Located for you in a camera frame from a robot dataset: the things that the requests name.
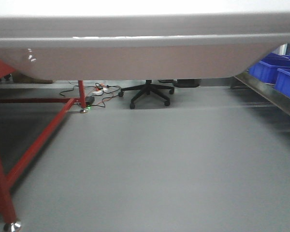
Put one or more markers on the black swivel chair base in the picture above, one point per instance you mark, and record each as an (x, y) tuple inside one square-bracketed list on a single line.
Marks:
[(147, 88)]

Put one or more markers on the stainless steel shelf rack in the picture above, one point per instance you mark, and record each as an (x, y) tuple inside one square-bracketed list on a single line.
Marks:
[(266, 90)]

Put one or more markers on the blue bin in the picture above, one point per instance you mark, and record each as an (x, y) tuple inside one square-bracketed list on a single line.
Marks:
[(266, 69), (283, 82)]

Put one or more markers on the blue bin front right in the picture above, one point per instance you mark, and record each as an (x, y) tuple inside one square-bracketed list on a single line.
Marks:
[(283, 82)]

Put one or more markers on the red metal table frame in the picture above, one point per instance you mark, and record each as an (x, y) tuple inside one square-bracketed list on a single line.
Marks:
[(7, 181)]

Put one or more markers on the black power adapter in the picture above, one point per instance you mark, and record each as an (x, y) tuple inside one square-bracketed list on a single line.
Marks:
[(89, 100)]

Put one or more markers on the blue bin rear right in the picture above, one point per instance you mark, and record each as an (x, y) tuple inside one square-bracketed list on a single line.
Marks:
[(266, 69)]

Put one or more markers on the white power strip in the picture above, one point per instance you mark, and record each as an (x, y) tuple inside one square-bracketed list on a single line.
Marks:
[(98, 92)]

